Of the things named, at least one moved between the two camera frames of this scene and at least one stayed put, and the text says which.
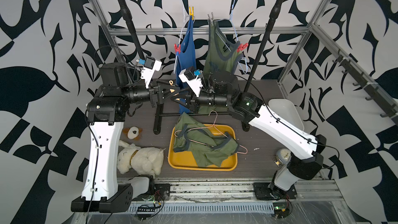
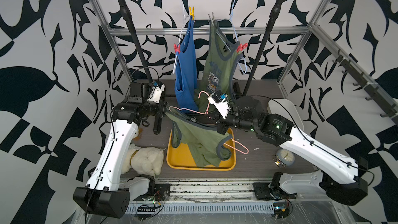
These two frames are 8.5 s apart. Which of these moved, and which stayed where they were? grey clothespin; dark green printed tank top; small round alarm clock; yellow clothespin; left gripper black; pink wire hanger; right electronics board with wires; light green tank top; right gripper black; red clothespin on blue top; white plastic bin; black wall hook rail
Moved: pink wire hanger; light green tank top; right gripper black; left gripper black
Stayed: red clothespin on blue top; white plastic bin; black wall hook rail; dark green printed tank top; yellow clothespin; right electronics board with wires; small round alarm clock; grey clothespin
